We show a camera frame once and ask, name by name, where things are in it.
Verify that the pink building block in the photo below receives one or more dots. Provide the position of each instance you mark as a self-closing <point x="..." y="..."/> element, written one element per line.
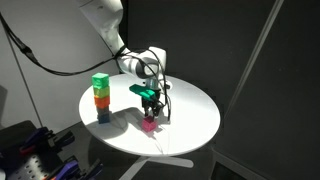
<point x="149" y="124"/>

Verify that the green building block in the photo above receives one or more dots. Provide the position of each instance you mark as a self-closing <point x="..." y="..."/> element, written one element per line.
<point x="100" y="80"/>

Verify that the grey building block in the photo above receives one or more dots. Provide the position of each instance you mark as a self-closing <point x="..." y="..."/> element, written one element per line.
<point x="103" y="110"/>

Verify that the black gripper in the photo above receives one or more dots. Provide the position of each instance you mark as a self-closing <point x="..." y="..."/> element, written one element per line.
<point x="151" y="103"/>

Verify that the lime building block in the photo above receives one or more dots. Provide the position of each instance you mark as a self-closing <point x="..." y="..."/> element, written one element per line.
<point x="101" y="92"/>

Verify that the blue building block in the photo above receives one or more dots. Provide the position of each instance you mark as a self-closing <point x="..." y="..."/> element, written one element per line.
<point x="104" y="118"/>

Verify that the orange building block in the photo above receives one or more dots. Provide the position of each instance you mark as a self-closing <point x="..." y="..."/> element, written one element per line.
<point x="102" y="102"/>

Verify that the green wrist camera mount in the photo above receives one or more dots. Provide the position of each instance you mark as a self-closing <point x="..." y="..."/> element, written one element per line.
<point x="142" y="91"/>

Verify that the white table base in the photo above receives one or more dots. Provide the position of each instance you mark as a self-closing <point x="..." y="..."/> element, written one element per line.
<point x="156" y="163"/>

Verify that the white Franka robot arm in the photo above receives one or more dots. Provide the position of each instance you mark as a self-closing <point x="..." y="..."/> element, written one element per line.
<point x="113" y="30"/>

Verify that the purple orange spring clamp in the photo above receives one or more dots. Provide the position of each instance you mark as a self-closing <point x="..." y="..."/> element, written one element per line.
<point x="71" y="168"/>
<point x="36" y="138"/>

